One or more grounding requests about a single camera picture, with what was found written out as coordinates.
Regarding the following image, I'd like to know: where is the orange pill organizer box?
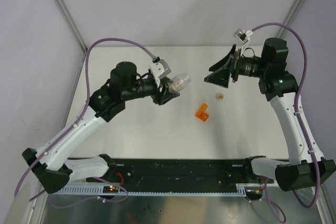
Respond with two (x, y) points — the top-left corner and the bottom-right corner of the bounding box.
(195, 103), (209, 122)

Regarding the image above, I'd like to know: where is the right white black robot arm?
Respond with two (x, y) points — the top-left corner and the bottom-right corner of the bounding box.
(204, 38), (335, 191)

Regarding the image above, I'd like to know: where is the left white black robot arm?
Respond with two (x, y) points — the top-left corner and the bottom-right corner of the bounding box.
(22, 59), (180, 194)

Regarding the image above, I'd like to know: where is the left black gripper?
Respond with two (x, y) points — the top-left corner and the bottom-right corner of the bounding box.
(122, 77), (180, 105)

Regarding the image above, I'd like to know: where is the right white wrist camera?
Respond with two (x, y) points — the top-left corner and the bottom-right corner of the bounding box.
(233, 28), (253, 56)

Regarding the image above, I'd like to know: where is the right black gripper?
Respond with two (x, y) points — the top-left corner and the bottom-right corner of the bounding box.
(204, 45), (268, 88)

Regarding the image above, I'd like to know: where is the left aluminium frame post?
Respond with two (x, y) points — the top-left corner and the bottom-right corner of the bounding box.
(39, 0), (88, 52)

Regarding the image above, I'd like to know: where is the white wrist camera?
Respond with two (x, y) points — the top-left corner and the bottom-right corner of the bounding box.
(233, 28), (253, 56)
(149, 57), (171, 87)

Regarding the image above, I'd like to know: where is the grey slotted cable duct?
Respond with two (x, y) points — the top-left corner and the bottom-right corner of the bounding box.
(53, 183), (262, 197)

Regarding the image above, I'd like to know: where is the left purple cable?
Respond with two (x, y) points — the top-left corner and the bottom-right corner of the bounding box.
(14, 37), (160, 202)

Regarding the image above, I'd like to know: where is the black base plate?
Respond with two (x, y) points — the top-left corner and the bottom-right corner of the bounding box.
(86, 157), (275, 194)

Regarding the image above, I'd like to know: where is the purple cable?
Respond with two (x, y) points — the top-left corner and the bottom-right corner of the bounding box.
(14, 37), (160, 202)
(246, 22), (322, 222)

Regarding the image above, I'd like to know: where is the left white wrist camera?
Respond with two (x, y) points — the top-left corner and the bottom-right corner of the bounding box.
(149, 57), (171, 87)

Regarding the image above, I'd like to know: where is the clear pill bottle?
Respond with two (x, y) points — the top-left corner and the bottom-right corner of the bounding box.
(169, 73), (191, 92)

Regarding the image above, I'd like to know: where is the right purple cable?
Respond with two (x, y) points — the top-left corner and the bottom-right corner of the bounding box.
(246, 22), (322, 222)

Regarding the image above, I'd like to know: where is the aluminium frame post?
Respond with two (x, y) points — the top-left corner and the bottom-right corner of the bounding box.
(39, 0), (88, 52)
(269, 0), (318, 51)

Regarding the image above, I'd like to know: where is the right aluminium frame post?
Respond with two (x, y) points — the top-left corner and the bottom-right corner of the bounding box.
(269, 0), (318, 51)

